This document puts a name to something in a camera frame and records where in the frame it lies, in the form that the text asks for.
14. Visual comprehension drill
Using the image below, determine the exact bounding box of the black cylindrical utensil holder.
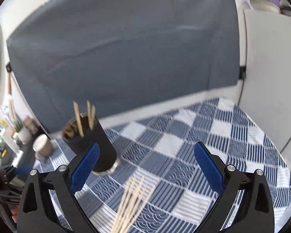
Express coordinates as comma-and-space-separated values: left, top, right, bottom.
62, 113, 120, 176

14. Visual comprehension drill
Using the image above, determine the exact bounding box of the wooden chopstick bundle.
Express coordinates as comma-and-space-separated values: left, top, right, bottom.
111, 177, 155, 233

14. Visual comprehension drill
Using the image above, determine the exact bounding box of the beige ceramic mug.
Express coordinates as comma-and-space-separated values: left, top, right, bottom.
33, 134, 54, 158

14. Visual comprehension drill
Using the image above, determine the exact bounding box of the blue white patterned tablecloth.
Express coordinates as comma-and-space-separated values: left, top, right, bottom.
32, 97, 291, 233

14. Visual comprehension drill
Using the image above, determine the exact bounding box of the white potted plant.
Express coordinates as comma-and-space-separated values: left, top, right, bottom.
13, 120, 32, 145

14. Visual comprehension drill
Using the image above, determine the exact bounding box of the pink jar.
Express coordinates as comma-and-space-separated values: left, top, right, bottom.
22, 115, 39, 135

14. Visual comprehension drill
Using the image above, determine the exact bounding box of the white cabinet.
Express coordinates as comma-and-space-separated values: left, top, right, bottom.
240, 10, 291, 151

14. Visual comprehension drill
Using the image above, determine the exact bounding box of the grey fabric backdrop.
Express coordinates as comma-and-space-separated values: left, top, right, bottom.
7, 0, 240, 133

